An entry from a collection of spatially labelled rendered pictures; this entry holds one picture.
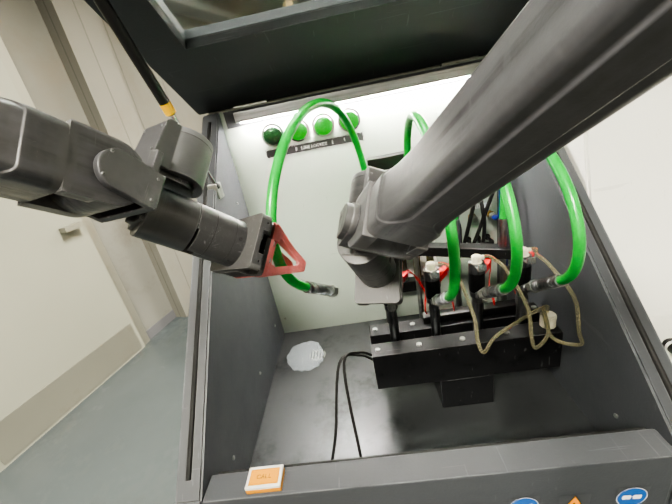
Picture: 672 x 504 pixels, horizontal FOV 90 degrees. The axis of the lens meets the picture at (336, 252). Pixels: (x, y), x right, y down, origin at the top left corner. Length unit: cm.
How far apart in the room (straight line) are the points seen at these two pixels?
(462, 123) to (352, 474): 47
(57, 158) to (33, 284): 233
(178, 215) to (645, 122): 70
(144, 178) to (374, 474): 46
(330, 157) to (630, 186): 57
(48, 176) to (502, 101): 29
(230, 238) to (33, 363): 235
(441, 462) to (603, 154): 54
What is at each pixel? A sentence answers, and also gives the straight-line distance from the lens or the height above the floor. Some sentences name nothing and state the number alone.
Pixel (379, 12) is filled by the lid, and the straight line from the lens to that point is 72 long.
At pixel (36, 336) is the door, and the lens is 266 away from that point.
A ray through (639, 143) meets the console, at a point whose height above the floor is 127.
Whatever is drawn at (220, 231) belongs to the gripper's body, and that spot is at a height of 131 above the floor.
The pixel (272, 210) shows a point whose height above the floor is 131.
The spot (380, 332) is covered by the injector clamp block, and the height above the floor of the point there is 98.
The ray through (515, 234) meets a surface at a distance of 47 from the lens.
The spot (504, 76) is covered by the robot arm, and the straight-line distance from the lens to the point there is 19.
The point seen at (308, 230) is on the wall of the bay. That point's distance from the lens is 88.
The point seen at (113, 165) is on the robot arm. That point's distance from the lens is 33.
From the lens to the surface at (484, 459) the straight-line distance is 56.
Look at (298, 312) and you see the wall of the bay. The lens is 100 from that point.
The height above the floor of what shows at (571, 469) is 94.
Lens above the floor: 141
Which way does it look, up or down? 23 degrees down
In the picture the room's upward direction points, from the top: 11 degrees counter-clockwise
